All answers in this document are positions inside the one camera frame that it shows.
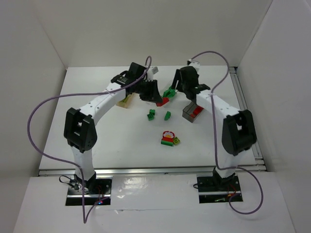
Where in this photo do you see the aluminium rail front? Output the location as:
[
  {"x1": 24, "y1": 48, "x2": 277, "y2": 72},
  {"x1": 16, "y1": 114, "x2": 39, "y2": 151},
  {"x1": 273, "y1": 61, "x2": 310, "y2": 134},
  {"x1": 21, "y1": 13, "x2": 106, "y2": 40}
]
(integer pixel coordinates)
[{"x1": 38, "y1": 165, "x2": 268, "y2": 177}]

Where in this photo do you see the orange transparent container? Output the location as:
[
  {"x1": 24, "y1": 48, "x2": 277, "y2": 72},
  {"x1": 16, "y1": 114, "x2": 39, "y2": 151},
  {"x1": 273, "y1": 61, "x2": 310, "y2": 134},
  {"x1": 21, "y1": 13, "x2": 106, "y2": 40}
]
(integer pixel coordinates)
[{"x1": 116, "y1": 93, "x2": 135, "y2": 109}]

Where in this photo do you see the red flower lego block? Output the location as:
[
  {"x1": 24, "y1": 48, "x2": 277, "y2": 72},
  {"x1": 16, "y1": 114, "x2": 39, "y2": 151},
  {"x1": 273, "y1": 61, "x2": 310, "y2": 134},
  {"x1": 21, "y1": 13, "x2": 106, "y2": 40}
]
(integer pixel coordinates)
[{"x1": 160, "y1": 131, "x2": 175, "y2": 147}]

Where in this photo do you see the aluminium rail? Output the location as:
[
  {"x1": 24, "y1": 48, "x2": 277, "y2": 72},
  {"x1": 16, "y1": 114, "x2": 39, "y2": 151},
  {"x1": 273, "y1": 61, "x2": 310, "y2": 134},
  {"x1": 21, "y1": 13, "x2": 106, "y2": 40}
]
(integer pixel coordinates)
[
  {"x1": 38, "y1": 165, "x2": 268, "y2": 177},
  {"x1": 229, "y1": 67, "x2": 267, "y2": 171}
]

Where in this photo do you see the lime long lego brick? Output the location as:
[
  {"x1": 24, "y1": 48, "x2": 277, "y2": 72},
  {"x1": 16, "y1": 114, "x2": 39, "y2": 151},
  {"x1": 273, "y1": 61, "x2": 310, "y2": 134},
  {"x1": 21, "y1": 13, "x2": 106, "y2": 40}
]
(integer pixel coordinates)
[{"x1": 121, "y1": 95, "x2": 131, "y2": 102}]

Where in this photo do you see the aluminium rail right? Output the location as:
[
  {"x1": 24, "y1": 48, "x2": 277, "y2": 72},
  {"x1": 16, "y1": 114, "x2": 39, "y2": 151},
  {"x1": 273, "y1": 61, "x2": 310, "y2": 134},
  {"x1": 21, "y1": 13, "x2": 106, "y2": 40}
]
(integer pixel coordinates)
[{"x1": 229, "y1": 67, "x2": 267, "y2": 171}]

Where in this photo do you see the green lego brick studs up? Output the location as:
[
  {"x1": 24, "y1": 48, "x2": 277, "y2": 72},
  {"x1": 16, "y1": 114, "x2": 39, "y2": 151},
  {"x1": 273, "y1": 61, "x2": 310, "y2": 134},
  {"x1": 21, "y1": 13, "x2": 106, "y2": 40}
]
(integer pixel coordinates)
[{"x1": 149, "y1": 109, "x2": 156, "y2": 115}]

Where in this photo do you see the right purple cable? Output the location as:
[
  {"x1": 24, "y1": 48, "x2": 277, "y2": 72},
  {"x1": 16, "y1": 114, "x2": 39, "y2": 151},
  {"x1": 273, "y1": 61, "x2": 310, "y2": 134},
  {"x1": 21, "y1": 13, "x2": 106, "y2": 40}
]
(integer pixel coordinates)
[{"x1": 187, "y1": 50, "x2": 264, "y2": 215}]

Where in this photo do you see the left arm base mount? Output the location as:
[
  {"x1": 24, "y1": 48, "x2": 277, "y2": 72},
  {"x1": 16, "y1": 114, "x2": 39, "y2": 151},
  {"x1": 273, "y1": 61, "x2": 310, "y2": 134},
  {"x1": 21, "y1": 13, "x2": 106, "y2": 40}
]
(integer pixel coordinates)
[{"x1": 65, "y1": 178, "x2": 112, "y2": 206}]

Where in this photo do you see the purple cable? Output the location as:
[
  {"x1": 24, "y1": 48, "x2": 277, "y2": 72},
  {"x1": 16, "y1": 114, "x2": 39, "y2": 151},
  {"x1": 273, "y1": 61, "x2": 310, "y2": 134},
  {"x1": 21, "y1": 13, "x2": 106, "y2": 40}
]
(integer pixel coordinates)
[
  {"x1": 26, "y1": 55, "x2": 153, "y2": 223},
  {"x1": 187, "y1": 50, "x2": 264, "y2": 215}
]

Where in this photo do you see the clear transparent container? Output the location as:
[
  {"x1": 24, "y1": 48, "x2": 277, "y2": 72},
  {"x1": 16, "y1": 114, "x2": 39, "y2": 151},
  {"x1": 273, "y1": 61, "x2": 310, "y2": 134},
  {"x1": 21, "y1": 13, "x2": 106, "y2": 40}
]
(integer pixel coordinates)
[{"x1": 160, "y1": 85, "x2": 178, "y2": 106}]

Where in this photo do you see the red sloped lego brick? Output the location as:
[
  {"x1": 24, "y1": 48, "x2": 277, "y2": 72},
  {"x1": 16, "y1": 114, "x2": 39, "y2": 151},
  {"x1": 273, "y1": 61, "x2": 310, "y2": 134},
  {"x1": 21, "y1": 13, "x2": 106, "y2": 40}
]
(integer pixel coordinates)
[{"x1": 191, "y1": 106, "x2": 203, "y2": 118}]

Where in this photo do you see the green curved lego brick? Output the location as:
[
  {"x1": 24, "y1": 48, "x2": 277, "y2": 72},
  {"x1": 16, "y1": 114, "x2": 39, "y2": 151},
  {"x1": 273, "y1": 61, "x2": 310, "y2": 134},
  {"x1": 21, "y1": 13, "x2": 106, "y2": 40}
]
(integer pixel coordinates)
[{"x1": 164, "y1": 111, "x2": 171, "y2": 121}]

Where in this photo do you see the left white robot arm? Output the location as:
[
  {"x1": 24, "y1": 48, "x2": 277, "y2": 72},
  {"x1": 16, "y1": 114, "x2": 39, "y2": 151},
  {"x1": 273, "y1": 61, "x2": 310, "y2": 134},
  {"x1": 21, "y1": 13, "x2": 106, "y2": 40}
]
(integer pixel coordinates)
[{"x1": 64, "y1": 63, "x2": 162, "y2": 190}]

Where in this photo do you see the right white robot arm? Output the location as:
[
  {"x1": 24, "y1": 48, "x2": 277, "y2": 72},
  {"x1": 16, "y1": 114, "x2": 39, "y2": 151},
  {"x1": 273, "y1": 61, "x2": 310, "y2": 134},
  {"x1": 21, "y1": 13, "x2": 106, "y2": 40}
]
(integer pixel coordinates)
[{"x1": 172, "y1": 66, "x2": 257, "y2": 188}]

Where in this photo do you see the dark grey transparent container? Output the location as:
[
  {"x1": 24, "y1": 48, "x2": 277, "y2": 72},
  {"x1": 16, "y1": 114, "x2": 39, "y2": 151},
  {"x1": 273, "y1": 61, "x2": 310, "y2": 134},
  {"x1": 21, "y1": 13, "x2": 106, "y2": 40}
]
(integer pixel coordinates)
[{"x1": 182, "y1": 102, "x2": 199, "y2": 123}]

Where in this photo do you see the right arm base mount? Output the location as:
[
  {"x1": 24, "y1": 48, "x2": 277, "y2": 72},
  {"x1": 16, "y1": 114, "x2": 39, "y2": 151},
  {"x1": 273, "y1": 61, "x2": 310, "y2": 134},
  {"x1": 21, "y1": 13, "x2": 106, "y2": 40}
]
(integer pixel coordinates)
[{"x1": 193, "y1": 175, "x2": 243, "y2": 204}]

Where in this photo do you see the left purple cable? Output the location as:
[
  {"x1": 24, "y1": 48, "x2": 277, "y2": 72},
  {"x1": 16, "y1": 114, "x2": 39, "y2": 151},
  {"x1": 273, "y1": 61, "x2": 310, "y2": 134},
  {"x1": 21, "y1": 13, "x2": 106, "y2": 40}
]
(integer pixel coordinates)
[{"x1": 26, "y1": 55, "x2": 153, "y2": 223}]

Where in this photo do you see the red L-shaped lego brick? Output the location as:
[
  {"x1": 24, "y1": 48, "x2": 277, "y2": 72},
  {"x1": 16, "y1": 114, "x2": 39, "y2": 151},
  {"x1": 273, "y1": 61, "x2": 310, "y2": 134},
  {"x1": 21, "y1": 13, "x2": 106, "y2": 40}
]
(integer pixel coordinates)
[{"x1": 156, "y1": 97, "x2": 169, "y2": 107}]

